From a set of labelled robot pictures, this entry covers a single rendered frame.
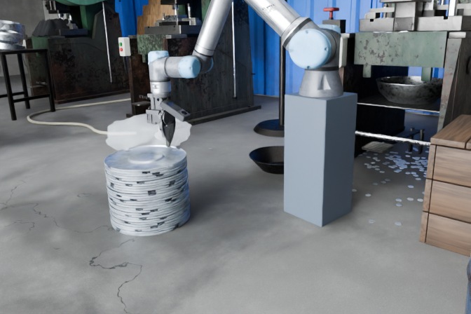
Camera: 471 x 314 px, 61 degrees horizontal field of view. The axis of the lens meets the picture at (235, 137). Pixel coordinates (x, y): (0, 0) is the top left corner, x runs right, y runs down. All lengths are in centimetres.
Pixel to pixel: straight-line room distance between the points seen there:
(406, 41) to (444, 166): 73
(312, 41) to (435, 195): 60
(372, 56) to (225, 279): 123
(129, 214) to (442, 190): 100
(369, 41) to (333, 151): 72
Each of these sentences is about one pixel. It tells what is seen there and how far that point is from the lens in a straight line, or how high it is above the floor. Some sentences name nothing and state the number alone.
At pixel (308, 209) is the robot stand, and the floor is 5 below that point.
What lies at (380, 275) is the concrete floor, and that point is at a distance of 125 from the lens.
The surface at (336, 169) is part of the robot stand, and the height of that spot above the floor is 19.
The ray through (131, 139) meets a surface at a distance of 224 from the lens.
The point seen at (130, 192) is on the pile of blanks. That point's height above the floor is 16.
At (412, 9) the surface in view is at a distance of 196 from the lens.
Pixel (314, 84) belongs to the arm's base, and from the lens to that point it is 137.
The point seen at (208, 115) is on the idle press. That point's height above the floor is 3.
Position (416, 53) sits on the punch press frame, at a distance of 189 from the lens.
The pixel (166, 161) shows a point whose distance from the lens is 142.
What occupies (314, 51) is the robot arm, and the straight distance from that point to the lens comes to 122.
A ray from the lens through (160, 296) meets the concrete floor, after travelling 116.
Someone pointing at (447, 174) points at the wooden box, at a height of 25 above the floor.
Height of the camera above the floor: 68
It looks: 15 degrees down
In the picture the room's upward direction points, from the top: 1 degrees counter-clockwise
